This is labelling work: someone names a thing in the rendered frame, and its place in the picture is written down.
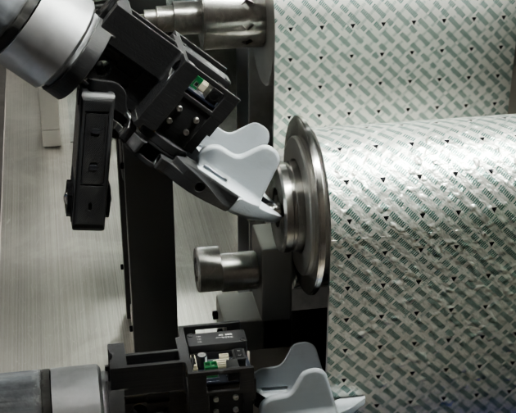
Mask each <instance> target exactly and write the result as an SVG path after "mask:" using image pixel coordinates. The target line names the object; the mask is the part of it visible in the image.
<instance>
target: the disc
mask: <svg viewBox="0 0 516 413"><path fill-rule="evenodd" d="M292 136H298V137H299V139H300V140H301V142H302V144H303V146H304V149H305V151H306V156H307V160H308V163H309V168H310V176H311V181H312V188H313V194H314V204H315V254H314V260H313V265H312V268H311V271H310V273H309V274H308V275H301V274H300V273H299V272H298V271H297V269H296V267H295V264H294V261H293V259H292V263H293V266H294V269H295V272H296V276H297V279H298V282H299V284H300V286H301V288H302V290H303V291H304V292H305V293H306V294H307V295H315V294H316V293H317V292H318V291H319V288H320V285H321V283H322V279H323V276H324V264H325V253H326V219H325V205H324V188H323V181H322V175H321V169H320V164H319V157H318V153H317V148H316V145H315V140H314V137H313V134H312V132H311V129H310V127H309V125H308V123H307V121H306V119H305V118H304V117H303V116H294V117H293V118H291V120H290V122H289V124H288V127H287V132H286V138H285V144H284V153H285V149H286V145H287V141H288V140H289V139H290V137H292Z"/></svg>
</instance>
